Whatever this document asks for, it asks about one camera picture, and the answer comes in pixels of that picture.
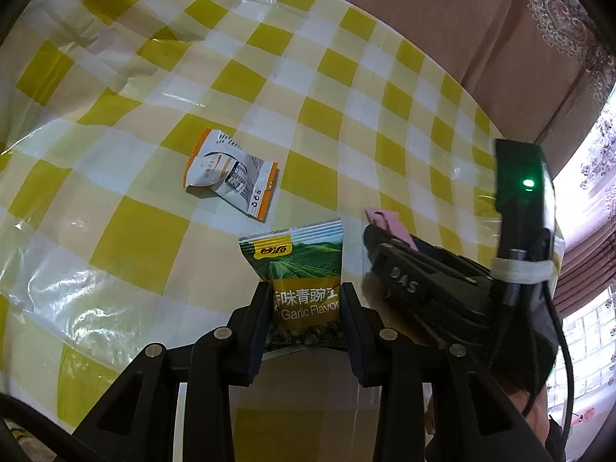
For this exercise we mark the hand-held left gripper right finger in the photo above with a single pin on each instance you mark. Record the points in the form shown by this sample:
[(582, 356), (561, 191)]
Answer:
[(356, 341)]

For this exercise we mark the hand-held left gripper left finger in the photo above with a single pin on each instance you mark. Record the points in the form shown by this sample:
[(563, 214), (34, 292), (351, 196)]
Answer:
[(255, 332)]

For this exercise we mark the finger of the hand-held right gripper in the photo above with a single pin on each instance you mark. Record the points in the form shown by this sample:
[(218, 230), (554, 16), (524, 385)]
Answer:
[(457, 264), (409, 288)]

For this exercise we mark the pink snack packet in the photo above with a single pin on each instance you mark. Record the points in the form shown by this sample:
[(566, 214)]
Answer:
[(392, 224)]

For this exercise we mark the green pea snack packet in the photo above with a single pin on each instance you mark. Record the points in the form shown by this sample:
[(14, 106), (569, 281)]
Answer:
[(301, 269)]

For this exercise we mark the white orange-edged snack packet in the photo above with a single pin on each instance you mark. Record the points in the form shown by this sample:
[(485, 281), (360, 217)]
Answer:
[(231, 173)]

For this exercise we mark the person's right hand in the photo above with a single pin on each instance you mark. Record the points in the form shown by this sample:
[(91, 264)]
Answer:
[(529, 409)]

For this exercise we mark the bright window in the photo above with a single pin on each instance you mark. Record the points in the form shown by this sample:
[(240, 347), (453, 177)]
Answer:
[(587, 327)]

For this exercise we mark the yellow checked plastic tablecloth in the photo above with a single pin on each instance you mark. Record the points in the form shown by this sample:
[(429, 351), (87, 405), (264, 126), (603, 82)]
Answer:
[(120, 231)]

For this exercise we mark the ornate lace curtain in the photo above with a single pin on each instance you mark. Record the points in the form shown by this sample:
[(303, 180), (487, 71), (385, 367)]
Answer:
[(572, 33)]

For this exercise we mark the pink curtain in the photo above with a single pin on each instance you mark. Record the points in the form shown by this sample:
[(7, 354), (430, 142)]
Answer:
[(457, 33)]

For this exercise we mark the pink plastic object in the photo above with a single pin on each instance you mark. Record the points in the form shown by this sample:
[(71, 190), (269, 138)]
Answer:
[(583, 414)]

